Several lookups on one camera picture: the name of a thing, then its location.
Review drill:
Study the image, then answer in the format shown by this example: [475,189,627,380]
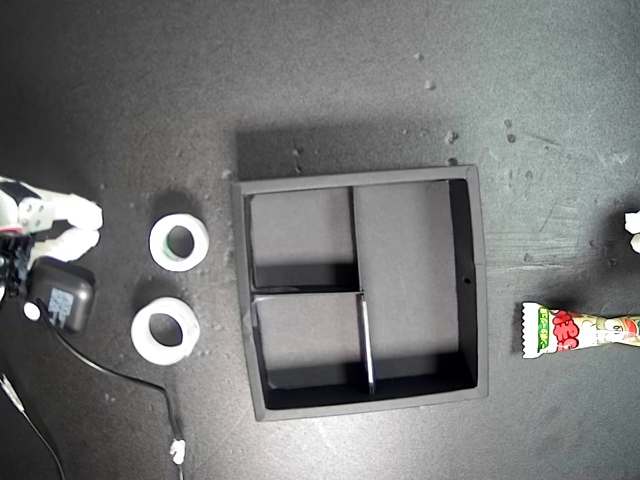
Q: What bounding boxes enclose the white tape roll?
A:
[148,211,210,273]
[130,296,202,366]

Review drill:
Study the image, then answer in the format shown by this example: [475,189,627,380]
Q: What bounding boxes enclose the printed wrapper snack bar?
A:
[519,300,640,361]

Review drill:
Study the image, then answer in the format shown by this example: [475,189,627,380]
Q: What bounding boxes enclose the black tray with wells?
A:
[230,164,491,423]

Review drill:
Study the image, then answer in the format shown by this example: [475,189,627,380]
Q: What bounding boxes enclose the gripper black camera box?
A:
[24,256,97,337]

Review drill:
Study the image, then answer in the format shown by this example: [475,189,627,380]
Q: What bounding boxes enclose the black camera cable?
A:
[33,298,188,480]

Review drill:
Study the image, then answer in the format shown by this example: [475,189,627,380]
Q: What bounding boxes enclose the thin black-white cable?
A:
[0,373,67,480]

